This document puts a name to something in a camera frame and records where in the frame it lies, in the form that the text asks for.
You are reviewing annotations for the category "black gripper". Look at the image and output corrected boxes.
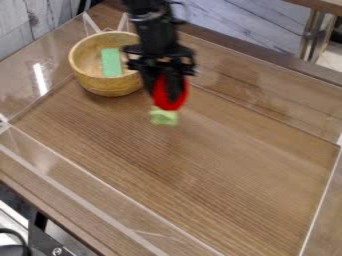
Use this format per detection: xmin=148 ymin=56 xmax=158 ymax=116
xmin=121 ymin=44 xmax=196 ymax=102

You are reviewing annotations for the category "red plush strawberry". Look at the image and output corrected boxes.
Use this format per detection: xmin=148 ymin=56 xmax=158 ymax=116
xmin=148 ymin=73 xmax=191 ymax=127

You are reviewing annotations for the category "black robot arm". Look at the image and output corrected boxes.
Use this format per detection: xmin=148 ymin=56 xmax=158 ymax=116
xmin=121 ymin=0 xmax=196 ymax=104

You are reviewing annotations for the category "green rectangular block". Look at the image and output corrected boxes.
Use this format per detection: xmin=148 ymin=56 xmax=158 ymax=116
xmin=101 ymin=48 xmax=123 ymax=77

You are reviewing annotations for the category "wooden bowl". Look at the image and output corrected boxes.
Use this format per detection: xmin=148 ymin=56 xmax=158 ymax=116
xmin=68 ymin=31 xmax=142 ymax=97

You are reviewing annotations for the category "metal table leg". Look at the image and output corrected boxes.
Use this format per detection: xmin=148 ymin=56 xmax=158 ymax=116
xmin=299 ymin=10 xmax=337 ymax=63

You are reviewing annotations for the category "black table bracket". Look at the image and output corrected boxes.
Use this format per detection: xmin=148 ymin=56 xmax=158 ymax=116
xmin=28 ymin=212 xmax=75 ymax=256

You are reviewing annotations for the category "black cable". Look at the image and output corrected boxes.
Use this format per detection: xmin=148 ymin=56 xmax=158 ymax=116
xmin=0 ymin=227 xmax=32 ymax=256

